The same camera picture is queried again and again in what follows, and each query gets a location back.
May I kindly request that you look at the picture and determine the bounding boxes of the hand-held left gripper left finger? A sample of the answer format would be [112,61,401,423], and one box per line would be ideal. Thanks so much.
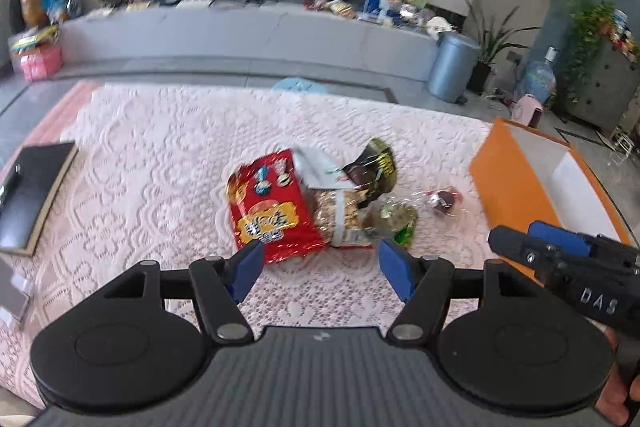
[102,239,266,345]

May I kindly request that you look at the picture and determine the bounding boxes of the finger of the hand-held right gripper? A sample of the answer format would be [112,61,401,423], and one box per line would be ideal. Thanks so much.
[488,226,568,294]
[529,220,640,280]

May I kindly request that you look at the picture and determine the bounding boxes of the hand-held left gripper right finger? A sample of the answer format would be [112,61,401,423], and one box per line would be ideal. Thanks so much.
[378,238,543,344]

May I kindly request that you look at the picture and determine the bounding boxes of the green snack packet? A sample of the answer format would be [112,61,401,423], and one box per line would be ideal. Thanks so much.
[377,202,420,248]

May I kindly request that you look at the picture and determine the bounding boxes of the red snack bag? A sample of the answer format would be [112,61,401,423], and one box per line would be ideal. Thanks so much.
[227,148,332,264]

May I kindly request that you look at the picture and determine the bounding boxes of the orange cardboard box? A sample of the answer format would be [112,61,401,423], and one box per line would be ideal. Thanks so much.
[469,117,636,284]

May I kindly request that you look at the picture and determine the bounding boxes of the clear peanut snack bag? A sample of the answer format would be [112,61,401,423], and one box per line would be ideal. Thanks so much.
[305,186,382,251]

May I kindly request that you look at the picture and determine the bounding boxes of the small red candy packet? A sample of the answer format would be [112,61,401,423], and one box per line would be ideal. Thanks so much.
[415,188,463,218]

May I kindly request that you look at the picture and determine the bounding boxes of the black snack packet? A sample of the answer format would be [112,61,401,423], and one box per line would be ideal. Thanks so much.
[342,137,398,208]

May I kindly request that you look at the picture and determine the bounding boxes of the white silver snack packet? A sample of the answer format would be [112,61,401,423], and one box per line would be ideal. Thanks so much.
[292,146,351,194]

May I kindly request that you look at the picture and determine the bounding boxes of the person's right hand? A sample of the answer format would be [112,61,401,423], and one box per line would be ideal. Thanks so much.
[594,326,640,427]

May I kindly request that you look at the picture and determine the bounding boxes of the white step stool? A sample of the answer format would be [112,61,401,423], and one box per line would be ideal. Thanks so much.
[606,126,637,166]

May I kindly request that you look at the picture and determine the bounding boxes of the pink heater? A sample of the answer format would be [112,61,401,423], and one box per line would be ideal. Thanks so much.
[510,93,545,128]

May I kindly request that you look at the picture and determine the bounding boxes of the white lace tablecloth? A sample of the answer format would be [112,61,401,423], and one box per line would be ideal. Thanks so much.
[0,82,501,408]

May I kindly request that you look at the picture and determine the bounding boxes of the blue water jug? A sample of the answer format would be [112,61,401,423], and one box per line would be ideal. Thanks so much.
[520,47,558,108]

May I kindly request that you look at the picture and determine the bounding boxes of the grey drawer cabinet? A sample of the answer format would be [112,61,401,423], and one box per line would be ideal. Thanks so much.
[565,37,640,135]

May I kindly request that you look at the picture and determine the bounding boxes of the light blue stool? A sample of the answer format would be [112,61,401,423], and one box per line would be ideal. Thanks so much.
[272,77,331,96]

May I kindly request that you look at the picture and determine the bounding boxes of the blue grey trash bin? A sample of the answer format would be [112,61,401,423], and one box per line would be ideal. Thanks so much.
[427,31,482,104]

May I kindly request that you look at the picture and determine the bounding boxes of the potted plant in black pot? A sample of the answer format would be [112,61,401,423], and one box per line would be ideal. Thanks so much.
[462,0,542,96]

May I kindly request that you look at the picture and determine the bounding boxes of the green ivy plant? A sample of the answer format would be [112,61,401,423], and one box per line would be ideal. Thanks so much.
[564,0,619,100]

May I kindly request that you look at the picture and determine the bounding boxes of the black notebook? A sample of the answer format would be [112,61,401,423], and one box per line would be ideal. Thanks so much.
[0,141,80,256]

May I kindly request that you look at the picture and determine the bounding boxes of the grey television cabinet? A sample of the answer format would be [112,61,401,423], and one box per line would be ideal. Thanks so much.
[50,0,466,82]

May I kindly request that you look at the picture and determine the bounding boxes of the grey cards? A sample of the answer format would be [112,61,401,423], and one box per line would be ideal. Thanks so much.
[0,257,35,324]

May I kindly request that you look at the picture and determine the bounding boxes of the white cap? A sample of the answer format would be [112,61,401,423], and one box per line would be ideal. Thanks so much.
[425,16,457,39]

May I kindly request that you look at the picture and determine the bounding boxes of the pile of snack packets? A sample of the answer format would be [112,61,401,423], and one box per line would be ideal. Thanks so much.
[304,0,357,20]

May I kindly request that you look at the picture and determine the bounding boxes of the pink box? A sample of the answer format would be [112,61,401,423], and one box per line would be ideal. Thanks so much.
[12,44,65,82]

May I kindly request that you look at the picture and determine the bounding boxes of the yellow green packets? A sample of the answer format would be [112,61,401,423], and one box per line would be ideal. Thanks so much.
[9,26,61,55]

